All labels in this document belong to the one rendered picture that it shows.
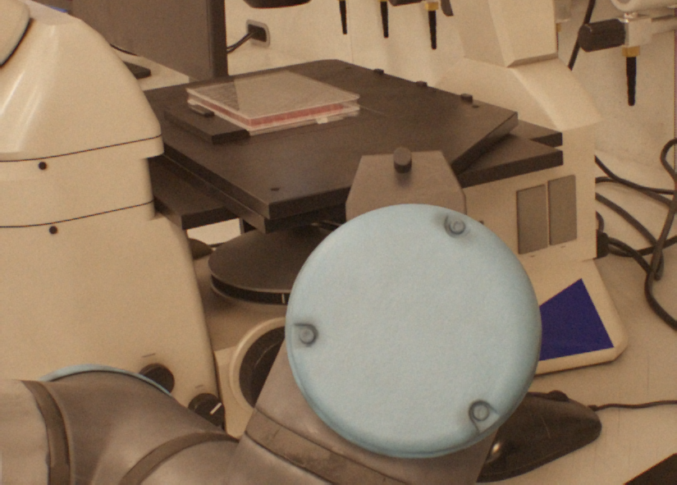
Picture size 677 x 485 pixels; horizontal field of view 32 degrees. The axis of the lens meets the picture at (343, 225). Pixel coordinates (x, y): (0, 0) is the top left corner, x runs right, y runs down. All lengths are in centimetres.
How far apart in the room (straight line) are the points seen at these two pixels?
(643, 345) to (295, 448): 55
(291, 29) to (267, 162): 152
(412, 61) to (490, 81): 89
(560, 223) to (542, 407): 17
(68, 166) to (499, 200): 32
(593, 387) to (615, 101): 62
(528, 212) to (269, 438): 48
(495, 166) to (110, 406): 30
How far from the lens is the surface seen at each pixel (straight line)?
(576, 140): 90
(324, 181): 68
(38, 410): 52
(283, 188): 68
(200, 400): 80
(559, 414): 79
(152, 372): 78
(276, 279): 87
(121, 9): 141
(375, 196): 59
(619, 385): 89
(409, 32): 184
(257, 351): 79
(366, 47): 198
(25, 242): 75
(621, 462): 79
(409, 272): 42
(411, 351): 42
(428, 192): 59
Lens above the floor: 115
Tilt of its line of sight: 18 degrees down
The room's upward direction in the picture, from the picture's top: 5 degrees counter-clockwise
